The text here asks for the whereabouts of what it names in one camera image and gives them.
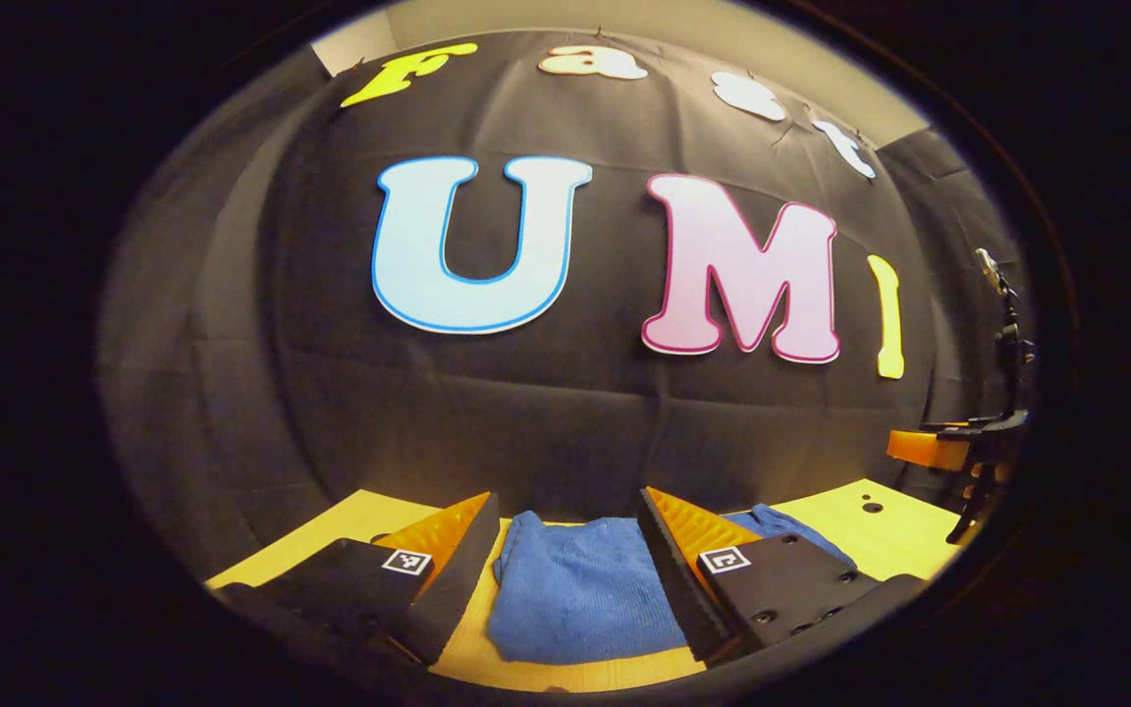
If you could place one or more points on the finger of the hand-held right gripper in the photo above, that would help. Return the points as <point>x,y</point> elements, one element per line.
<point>924,450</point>

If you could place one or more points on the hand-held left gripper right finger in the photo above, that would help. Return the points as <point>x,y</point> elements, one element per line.
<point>673,570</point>

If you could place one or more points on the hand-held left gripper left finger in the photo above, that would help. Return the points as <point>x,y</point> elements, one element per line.
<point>457,570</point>

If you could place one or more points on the blue shirt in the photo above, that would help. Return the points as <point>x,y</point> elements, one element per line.
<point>575,589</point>

